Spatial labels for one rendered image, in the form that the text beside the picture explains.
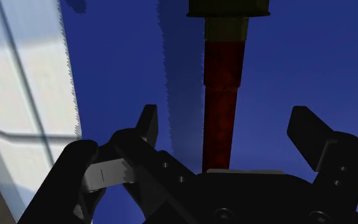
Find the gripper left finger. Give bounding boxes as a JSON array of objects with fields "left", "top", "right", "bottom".
[{"left": 17, "top": 104, "right": 198, "bottom": 224}]

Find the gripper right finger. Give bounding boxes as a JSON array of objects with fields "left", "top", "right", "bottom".
[{"left": 286, "top": 105, "right": 358, "bottom": 224}]

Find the red rod with olive head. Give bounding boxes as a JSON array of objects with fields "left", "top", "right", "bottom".
[{"left": 186, "top": 0, "right": 271, "bottom": 174}]

